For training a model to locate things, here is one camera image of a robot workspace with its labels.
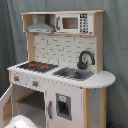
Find grey toy sink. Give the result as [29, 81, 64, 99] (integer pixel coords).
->
[53, 67, 93, 81]

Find white oven door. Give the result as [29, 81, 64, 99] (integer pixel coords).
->
[0, 86, 13, 128]

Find black toy stovetop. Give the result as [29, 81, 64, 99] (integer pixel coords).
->
[20, 61, 57, 73]

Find right stove knob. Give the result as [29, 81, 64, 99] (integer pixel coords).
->
[32, 81, 38, 87]

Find grey backdrop curtain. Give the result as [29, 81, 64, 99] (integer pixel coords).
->
[0, 0, 128, 128]

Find wooden toy kitchen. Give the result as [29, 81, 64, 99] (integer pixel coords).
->
[7, 9, 117, 128]

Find toy microwave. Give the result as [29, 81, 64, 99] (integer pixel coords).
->
[56, 14, 93, 34]

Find grey range hood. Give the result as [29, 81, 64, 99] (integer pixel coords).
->
[26, 15, 54, 33]

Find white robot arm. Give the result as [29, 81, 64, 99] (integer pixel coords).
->
[5, 115, 37, 128]

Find white fridge door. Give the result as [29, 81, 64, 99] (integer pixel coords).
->
[45, 81, 83, 128]

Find black toy faucet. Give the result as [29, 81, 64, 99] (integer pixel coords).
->
[77, 50, 96, 71]

